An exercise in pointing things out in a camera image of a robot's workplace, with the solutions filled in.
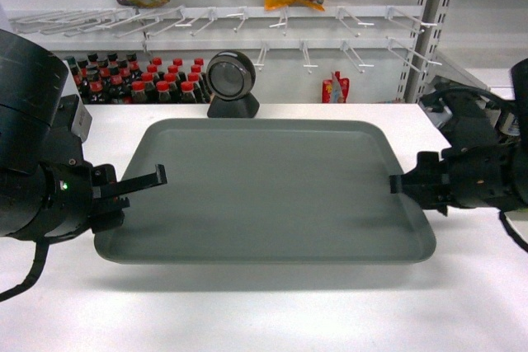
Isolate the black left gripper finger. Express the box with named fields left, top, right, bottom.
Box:
left=92, top=164, right=167, bottom=199

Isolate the white checkout counter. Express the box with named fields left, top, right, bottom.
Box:
left=0, top=102, right=528, bottom=352

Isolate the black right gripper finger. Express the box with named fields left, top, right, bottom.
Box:
left=389, top=172, right=450, bottom=195

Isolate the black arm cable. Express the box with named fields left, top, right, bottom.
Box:
left=0, top=240, right=50, bottom=303

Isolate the black round barcode scanner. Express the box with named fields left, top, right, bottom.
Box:
left=206, top=50, right=260, bottom=118

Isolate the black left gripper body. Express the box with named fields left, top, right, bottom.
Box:
left=41, top=164, right=130, bottom=243

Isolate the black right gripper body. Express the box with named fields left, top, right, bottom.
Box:
left=403, top=146, right=520, bottom=215

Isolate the white metal shelf unit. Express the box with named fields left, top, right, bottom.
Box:
left=1, top=0, right=527, bottom=103

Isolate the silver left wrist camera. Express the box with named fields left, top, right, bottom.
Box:
left=71, top=96, right=92, bottom=143

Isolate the red spout pouch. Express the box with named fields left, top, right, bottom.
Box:
left=321, top=71, right=350, bottom=104

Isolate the grey rectangular serving tray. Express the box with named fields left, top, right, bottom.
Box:
left=94, top=119, right=436, bottom=264

